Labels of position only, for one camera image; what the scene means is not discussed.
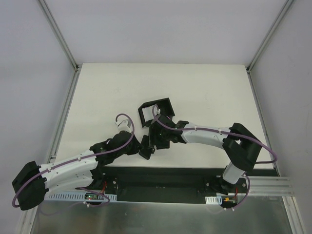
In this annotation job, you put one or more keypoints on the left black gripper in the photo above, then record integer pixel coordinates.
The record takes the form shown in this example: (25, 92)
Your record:
(136, 147)

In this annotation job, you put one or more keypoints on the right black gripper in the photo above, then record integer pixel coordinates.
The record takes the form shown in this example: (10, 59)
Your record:
(151, 126)

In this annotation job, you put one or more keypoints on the black leather card holder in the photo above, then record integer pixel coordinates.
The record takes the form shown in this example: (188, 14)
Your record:
(146, 151)

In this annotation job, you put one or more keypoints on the black card tray box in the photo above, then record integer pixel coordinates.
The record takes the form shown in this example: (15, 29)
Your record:
(160, 106)

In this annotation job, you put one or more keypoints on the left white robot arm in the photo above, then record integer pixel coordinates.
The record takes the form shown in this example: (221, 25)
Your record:
(36, 182)

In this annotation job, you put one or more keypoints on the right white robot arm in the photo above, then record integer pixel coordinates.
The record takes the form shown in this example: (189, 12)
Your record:
(239, 144)

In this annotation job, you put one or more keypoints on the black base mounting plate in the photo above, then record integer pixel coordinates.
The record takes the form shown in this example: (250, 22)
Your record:
(151, 184)

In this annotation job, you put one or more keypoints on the left electronics board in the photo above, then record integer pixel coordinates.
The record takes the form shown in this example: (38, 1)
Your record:
(90, 196)

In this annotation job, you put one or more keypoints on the electronics board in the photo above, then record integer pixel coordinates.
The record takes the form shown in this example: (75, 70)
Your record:
(90, 196)
(232, 199)

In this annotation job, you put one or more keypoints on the right electronics board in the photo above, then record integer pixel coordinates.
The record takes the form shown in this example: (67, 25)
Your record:
(232, 199)

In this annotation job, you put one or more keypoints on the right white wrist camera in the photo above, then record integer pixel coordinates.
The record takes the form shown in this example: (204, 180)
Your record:
(157, 111)

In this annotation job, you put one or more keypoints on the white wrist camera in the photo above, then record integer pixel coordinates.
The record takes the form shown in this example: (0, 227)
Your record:
(157, 111)
(124, 125)

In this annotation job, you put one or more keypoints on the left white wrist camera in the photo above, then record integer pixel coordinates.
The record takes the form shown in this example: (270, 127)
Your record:
(124, 125)

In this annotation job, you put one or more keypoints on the left white cable duct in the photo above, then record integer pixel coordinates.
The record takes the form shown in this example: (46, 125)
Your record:
(78, 196)

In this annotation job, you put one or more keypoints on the white cable duct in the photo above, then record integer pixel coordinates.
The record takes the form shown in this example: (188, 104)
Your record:
(78, 196)
(213, 200)

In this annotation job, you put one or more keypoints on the left aluminium side rail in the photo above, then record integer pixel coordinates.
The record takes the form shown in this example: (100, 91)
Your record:
(52, 152)

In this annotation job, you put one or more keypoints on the aluminium side rail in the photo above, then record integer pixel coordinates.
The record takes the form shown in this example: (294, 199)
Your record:
(259, 108)
(52, 152)

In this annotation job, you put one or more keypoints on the right white cable duct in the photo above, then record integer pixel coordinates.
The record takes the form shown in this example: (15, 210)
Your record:
(213, 200)

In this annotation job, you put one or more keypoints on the right aluminium side rail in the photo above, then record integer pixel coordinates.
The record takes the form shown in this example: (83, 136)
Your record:
(259, 108)

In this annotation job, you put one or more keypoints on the front aluminium extrusion rail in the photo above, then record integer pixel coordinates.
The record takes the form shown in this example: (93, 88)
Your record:
(269, 186)

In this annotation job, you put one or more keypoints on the left aluminium frame post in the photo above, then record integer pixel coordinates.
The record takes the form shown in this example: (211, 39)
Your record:
(57, 32)

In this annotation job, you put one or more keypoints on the aluminium frame post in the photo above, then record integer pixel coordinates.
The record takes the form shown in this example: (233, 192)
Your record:
(57, 32)
(287, 5)

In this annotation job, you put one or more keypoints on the right aluminium frame post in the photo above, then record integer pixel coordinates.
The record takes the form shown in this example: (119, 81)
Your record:
(287, 5)

